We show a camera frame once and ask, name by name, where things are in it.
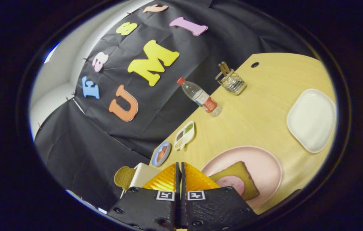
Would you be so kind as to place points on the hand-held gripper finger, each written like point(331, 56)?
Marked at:
point(183, 183)
point(178, 183)

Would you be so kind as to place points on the brown bread slice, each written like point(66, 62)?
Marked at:
point(236, 170)
point(124, 177)

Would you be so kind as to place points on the small blue plate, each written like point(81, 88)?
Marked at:
point(154, 161)

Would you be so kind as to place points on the red food slices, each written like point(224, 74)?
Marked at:
point(161, 154)

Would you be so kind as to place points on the white toaster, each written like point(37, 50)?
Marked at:
point(144, 175)

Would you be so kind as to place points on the pink ham slice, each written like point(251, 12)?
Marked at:
point(231, 183)

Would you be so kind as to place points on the white seasoning tray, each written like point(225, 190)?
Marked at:
point(184, 134)

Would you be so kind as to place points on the pink round plate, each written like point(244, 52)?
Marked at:
point(261, 166)

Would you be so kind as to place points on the clear plastic water bottle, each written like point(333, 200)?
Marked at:
point(200, 96)

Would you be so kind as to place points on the white square plate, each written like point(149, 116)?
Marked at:
point(311, 120)

